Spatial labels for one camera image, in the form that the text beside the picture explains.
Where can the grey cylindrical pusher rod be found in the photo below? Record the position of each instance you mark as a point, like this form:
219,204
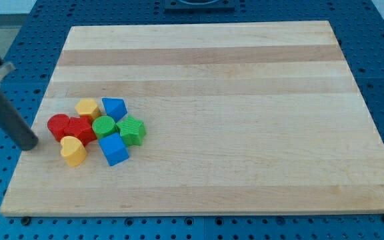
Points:
15,126

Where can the blue triangle block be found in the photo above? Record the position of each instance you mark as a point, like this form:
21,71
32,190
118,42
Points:
115,108

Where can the red cylinder block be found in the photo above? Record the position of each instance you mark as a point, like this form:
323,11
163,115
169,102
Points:
57,124

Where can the red star block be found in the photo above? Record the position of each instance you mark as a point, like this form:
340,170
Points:
81,128

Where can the yellow hexagon block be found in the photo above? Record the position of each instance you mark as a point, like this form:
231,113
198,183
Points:
88,108

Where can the yellow heart block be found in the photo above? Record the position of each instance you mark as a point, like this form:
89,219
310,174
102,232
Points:
73,151

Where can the green cylinder block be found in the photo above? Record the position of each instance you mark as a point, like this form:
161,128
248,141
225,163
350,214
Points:
104,126

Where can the blue cube block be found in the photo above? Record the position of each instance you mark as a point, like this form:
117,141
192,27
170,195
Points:
114,149

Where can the green star block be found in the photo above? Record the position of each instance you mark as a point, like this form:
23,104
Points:
132,131

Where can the wooden board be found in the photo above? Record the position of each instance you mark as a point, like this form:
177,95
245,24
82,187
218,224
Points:
241,119

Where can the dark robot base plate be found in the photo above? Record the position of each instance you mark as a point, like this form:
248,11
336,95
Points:
198,5

